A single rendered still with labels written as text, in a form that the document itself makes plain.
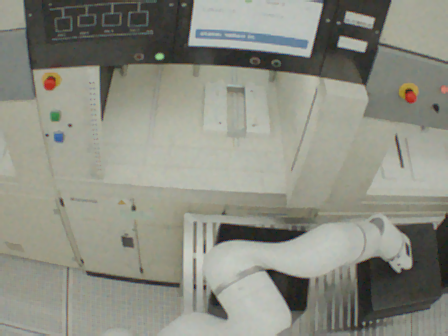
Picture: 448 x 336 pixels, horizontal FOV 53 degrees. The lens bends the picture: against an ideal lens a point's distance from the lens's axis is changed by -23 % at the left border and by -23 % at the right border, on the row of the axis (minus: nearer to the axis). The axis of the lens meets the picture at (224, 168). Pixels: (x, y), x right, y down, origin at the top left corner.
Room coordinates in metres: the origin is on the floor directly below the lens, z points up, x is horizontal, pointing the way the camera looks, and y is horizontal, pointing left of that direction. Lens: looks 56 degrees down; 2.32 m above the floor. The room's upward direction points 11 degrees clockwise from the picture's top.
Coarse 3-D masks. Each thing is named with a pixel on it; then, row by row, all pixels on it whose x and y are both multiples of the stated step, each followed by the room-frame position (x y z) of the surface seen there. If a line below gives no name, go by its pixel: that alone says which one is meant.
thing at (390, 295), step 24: (432, 240) 0.74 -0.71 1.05; (360, 264) 0.67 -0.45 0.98; (384, 264) 0.64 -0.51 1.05; (432, 264) 0.65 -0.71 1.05; (360, 288) 0.59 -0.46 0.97; (384, 288) 0.56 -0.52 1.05; (408, 288) 0.56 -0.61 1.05; (432, 288) 0.56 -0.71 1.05; (360, 312) 0.51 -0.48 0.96; (384, 312) 0.49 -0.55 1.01; (408, 312) 0.51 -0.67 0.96
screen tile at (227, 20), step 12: (204, 0) 0.89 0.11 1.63; (216, 0) 0.90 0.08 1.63; (228, 0) 0.90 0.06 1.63; (240, 0) 0.91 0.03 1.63; (240, 12) 0.91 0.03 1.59; (252, 12) 0.91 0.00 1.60; (204, 24) 0.89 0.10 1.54; (216, 24) 0.90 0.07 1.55; (228, 24) 0.90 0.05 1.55; (240, 24) 0.91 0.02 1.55; (252, 24) 0.91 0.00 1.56
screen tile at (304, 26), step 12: (264, 0) 0.91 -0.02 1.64; (276, 0) 0.92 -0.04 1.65; (288, 12) 0.92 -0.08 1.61; (300, 12) 0.93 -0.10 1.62; (312, 12) 0.93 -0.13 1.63; (264, 24) 0.91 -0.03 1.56; (276, 24) 0.92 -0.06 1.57; (288, 24) 0.92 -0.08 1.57; (300, 24) 0.93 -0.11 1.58; (312, 24) 0.93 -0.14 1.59
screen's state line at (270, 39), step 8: (200, 32) 0.89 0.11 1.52; (208, 32) 0.90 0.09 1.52; (216, 32) 0.90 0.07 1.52; (224, 32) 0.90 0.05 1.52; (232, 32) 0.90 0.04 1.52; (240, 32) 0.91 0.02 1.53; (248, 32) 0.91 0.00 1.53; (240, 40) 0.91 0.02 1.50; (248, 40) 0.91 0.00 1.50; (256, 40) 0.91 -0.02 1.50; (264, 40) 0.92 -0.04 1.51; (272, 40) 0.92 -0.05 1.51; (280, 40) 0.92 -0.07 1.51; (288, 40) 0.92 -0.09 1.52; (296, 40) 0.93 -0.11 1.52; (304, 40) 0.93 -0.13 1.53; (304, 48) 0.93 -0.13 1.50
